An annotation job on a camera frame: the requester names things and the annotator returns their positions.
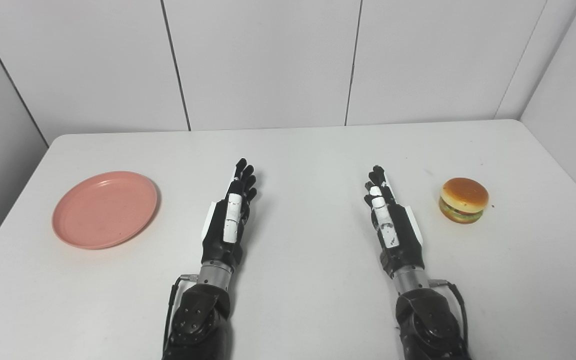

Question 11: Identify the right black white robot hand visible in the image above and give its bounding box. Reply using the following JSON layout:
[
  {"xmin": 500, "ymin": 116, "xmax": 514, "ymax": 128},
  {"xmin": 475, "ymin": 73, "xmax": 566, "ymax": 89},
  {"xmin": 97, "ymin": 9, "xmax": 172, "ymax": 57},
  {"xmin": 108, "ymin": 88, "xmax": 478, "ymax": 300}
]
[{"xmin": 364, "ymin": 165, "xmax": 425, "ymax": 277}]

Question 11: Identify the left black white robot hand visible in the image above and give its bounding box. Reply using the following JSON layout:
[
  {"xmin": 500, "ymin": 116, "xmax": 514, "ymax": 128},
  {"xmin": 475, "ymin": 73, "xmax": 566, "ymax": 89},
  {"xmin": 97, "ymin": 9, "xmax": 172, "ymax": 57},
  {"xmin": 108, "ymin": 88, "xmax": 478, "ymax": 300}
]
[{"xmin": 201, "ymin": 158, "xmax": 258, "ymax": 271}]

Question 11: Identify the toy hamburger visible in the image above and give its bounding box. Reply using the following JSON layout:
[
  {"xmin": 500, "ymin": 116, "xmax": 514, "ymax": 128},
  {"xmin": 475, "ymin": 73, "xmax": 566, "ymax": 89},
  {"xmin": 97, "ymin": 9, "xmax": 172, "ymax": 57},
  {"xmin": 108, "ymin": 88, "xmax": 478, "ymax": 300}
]
[{"xmin": 438, "ymin": 177, "xmax": 490, "ymax": 225}]

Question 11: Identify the pink round plate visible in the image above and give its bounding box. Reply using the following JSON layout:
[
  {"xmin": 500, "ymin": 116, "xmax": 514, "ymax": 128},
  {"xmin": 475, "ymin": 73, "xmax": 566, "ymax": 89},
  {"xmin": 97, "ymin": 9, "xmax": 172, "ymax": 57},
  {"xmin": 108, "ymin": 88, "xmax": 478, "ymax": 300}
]
[{"xmin": 52, "ymin": 171, "xmax": 159, "ymax": 250}]

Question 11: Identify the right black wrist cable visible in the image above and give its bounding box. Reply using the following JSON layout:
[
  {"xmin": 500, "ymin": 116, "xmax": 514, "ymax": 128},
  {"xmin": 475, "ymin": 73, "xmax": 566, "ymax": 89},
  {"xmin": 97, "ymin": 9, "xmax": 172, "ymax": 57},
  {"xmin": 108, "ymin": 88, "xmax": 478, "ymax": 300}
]
[{"xmin": 429, "ymin": 279, "xmax": 471, "ymax": 358}]

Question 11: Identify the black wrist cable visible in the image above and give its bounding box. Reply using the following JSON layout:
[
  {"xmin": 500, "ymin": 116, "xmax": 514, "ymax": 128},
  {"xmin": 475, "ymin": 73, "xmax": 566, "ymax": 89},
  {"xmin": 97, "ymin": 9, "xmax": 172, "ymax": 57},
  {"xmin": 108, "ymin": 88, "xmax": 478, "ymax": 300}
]
[
  {"xmin": 163, "ymin": 273, "xmax": 200, "ymax": 351},
  {"xmin": 429, "ymin": 279, "xmax": 471, "ymax": 358}
]

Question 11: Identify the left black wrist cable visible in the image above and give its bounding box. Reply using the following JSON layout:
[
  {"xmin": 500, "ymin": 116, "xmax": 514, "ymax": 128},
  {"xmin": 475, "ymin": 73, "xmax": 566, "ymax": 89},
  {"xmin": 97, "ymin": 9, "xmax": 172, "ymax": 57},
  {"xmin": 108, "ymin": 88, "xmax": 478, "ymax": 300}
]
[{"xmin": 163, "ymin": 273, "xmax": 200, "ymax": 351}]

